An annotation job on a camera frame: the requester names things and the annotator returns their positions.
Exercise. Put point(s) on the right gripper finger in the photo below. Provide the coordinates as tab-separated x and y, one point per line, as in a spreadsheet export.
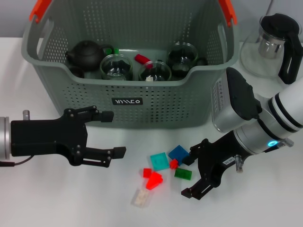
189	161
189	192

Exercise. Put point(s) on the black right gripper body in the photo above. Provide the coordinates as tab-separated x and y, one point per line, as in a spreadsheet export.
217	160

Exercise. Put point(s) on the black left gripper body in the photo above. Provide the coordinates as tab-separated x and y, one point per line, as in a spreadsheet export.
47	134

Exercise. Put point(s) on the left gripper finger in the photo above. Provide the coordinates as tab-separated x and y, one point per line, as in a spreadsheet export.
106	116
119	152

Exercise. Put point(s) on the glass teacup with black base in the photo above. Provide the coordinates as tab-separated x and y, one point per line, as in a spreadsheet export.
116	71
158	71
181	59

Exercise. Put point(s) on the white toy brick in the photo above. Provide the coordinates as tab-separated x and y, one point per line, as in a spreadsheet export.
149	79

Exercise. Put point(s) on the green toy brick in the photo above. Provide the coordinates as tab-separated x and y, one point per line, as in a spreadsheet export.
108	50
183	173

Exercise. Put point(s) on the dark red toy brick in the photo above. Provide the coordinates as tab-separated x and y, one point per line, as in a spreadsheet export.
141	58

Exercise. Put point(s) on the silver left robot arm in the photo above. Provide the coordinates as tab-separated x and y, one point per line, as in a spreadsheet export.
4	138

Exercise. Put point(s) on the grey perforated storage basket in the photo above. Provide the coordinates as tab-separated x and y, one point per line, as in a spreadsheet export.
165	106

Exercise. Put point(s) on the blue toy plate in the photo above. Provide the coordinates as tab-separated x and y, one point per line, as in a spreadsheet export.
177	152

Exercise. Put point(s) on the small orange toy brick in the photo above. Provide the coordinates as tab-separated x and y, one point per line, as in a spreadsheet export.
173	163
147	172

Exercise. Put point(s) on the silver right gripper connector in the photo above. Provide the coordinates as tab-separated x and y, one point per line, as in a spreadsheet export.
239	163

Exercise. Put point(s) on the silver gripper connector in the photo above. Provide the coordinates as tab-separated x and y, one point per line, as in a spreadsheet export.
26	115
239	163

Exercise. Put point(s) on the black brand label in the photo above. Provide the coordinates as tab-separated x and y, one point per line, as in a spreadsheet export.
127	101

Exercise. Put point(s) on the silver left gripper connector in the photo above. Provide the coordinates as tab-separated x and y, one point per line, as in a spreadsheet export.
26	115

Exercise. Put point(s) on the teal toy plate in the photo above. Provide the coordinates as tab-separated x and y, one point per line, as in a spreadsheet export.
159	162

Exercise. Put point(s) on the orange sloped toy brick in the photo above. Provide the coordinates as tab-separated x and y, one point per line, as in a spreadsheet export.
153	181

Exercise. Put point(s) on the clear beige toy brick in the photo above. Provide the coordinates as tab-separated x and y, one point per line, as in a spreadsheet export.
140	198

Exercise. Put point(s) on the black clay teapot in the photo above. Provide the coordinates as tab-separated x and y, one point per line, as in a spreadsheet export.
86	56

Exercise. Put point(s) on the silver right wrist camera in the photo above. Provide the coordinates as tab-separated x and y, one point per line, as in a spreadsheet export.
234	99

